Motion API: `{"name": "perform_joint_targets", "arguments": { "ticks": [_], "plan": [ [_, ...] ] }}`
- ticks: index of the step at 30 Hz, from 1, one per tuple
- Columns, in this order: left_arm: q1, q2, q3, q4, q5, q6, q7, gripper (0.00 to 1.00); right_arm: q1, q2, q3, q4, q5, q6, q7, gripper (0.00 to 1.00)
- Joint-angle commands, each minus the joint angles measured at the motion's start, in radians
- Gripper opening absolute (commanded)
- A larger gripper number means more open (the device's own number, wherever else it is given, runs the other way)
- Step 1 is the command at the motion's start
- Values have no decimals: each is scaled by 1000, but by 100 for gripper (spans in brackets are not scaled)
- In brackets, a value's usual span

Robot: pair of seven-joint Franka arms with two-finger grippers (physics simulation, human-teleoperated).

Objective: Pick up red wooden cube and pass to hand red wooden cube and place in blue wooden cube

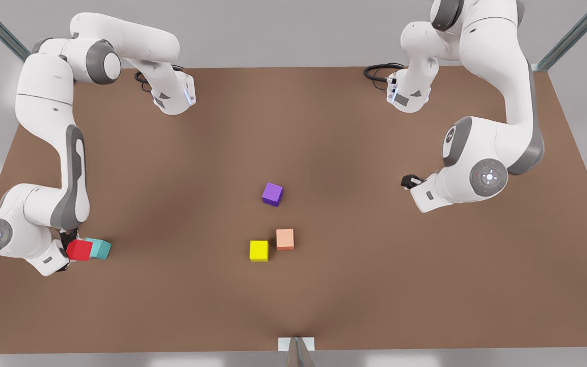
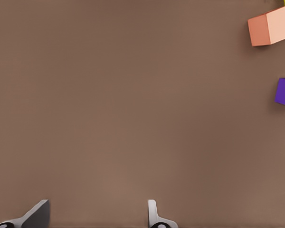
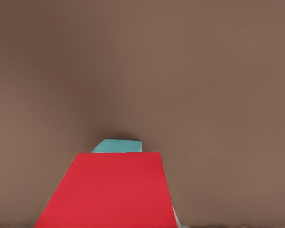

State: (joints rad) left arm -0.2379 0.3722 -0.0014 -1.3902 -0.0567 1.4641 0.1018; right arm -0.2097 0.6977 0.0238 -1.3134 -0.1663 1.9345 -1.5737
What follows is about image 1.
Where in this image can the red wooden cube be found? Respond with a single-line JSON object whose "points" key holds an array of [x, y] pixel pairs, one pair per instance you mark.
{"points": [[79, 250]]}

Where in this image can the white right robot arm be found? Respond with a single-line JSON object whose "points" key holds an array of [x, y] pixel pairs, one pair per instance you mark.
{"points": [[49, 102]]}

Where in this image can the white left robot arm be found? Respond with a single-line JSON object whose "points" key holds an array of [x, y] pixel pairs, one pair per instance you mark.
{"points": [[497, 102]]}

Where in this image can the teal wooden cube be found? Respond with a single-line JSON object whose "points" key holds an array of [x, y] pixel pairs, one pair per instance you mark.
{"points": [[101, 248]]}

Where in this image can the peach wooden cube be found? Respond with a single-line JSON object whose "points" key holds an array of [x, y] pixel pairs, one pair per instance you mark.
{"points": [[285, 239]]}

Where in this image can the purple wooden cube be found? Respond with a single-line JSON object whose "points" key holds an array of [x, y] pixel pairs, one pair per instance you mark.
{"points": [[272, 194]]}

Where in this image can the yellow wooden cube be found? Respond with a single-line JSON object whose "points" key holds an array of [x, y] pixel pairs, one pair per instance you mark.
{"points": [[259, 251]]}

